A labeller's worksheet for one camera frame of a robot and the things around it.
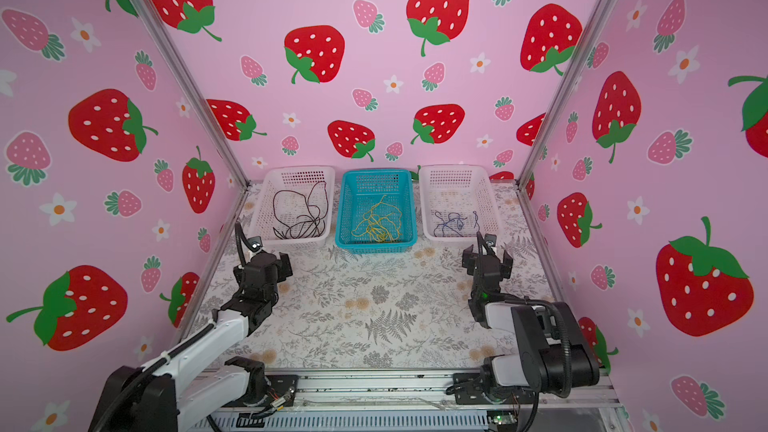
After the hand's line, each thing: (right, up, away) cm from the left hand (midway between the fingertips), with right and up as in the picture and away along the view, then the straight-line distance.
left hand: (264, 257), depth 86 cm
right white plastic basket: (+64, +17, +29) cm, 72 cm away
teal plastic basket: (+25, +22, +29) cm, 44 cm away
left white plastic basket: (-1, +15, +27) cm, 31 cm away
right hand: (+68, +2, +4) cm, 68 cm away
